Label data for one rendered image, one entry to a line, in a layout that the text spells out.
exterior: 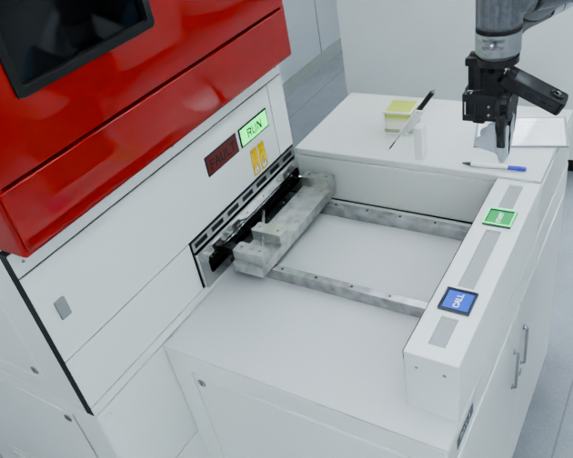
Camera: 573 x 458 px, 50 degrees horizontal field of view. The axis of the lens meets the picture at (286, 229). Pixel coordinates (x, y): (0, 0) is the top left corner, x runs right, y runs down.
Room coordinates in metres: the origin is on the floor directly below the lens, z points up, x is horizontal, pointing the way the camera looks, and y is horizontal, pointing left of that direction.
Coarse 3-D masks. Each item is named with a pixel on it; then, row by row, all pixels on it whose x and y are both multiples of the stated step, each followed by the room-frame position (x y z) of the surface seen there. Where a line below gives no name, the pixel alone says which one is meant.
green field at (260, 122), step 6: (264, 114) 1.37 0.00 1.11; (252, 120) 1.33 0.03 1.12; (258, 120) 1.35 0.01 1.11; (264, 120) 1.37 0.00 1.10; (246, 126) 1.31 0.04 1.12; (252, 126) 1.33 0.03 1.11; (258, 126) 1.34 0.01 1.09; (264, 126) 1.36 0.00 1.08; (240, 132) 1.29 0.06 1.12; (246, 132) 1.31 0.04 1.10; (252, 132) 1.32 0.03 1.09; (258, 132) 1.34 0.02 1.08; (246, 138) 1.30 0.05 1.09
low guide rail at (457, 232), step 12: (336, 204) 1.31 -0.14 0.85; (348, 204) 1.30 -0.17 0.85; (348, 216) 1.28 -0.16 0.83; (360, 216) 1.26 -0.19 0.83; (372, 216) 1.24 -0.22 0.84; (384, 216) 1.22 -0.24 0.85; (396, 216) 1.21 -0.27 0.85; (408, 216) 1.20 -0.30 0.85; (408, 228) 1.18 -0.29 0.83; (420, 228) 1.16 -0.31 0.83; (432, 228) 1.14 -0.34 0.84; (444, 228) 1.13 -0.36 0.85; (456, 228) 1.11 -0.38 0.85; (468, 228) 1.10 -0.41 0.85
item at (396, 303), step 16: (272, 272) 1.10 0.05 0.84; (288, 272) 1.08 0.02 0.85; (304, 272) 1.07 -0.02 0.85; (320, 288) 1.03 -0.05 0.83; (336, 288) 1.00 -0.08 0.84; (352, 288) 0.98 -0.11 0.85; (368, 288) 0.97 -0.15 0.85; (384, 304) 0.94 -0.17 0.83; (400, 304) 0.91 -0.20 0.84; (416, 304) 0.90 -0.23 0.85
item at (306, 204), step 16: (304, 192) 1.36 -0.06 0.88; (320, 192) 1.34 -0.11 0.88; (336, 192) 1.36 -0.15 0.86; (288, 208) 1.29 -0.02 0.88; (304, 208) 1.28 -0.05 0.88; (320, 208) 1.29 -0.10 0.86; (288, 224) 1.22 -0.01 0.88; (304, 224) 1.23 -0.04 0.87; (256, 240) 1.19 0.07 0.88; (288, 240) 1.17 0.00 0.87; (272, 256) 1.11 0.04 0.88; (256, 272) 1.09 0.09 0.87
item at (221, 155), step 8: (224, 144) 1.24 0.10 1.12; (232, 144) 1.26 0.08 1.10; (216, 152) 1.21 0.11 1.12; (224, 152) 1.23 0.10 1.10; (232, 152) 1.25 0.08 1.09; (208, 160) 1.19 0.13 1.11; (216, 160) 1.21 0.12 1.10; (224, 160) 1.23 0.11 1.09; (208, 168) 1.18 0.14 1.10; (216, 168) 1.20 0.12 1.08
